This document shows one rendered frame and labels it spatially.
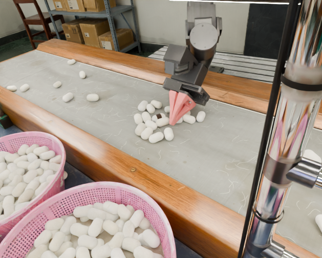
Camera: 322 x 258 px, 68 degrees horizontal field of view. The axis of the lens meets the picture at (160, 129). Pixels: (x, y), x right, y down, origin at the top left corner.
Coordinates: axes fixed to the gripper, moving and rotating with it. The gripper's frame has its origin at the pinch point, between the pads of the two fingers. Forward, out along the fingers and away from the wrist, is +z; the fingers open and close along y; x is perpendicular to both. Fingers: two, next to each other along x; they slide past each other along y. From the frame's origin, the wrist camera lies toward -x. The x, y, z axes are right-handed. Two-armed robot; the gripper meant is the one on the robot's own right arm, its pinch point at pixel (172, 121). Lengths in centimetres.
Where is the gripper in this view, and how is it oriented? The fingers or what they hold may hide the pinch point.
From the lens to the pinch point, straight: 57.1
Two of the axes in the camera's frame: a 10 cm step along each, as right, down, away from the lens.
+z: -4.0, 9.2, -0.2
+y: 7.8, 3.3, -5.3
